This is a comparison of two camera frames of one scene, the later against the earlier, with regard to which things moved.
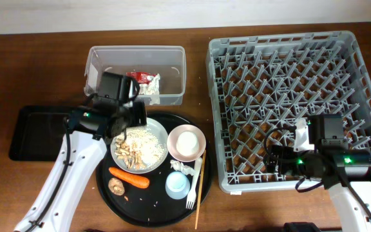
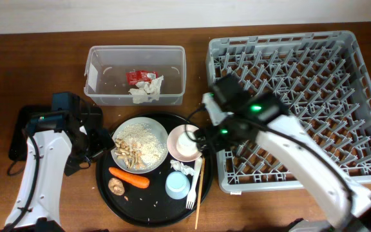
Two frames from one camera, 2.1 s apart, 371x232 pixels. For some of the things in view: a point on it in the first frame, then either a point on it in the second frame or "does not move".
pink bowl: (172, 140) does not move
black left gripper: (138, 107) → (102, 142)
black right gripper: (285, 153) → (210, 132)
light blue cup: (178, 185) does not move
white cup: (187, 144) does not move
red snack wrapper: (140, 77) does not move
